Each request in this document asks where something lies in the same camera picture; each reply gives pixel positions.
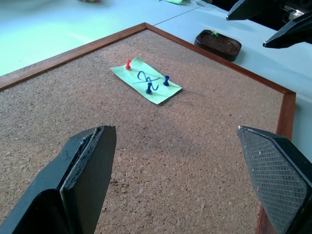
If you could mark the colourful patterned object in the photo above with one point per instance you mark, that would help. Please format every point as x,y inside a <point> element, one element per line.
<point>90,1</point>

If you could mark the blue push pin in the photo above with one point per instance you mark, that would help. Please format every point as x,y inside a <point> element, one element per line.
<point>149,88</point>
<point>166,80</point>

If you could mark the green paper sheet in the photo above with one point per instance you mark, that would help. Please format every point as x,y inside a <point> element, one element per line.
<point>176,1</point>

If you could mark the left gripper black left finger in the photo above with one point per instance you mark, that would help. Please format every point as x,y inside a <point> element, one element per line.
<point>80,175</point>

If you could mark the dark brown oval tray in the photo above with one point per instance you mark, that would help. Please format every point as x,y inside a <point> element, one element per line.
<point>219,47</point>

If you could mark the red push pin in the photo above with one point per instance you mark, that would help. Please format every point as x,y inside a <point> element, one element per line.
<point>128,64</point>

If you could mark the green paper note with scribble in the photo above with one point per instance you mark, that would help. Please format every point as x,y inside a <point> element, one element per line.
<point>126,75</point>

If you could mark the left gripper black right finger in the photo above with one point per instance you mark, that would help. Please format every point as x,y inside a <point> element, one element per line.
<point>275,175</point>

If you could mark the green push pin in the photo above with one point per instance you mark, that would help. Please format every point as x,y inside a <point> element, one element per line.
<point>216,35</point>

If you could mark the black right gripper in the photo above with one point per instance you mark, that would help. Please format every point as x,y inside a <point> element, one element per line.
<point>296,5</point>

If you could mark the cork board with wooden frame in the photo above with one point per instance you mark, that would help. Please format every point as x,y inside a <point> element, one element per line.
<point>170,158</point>

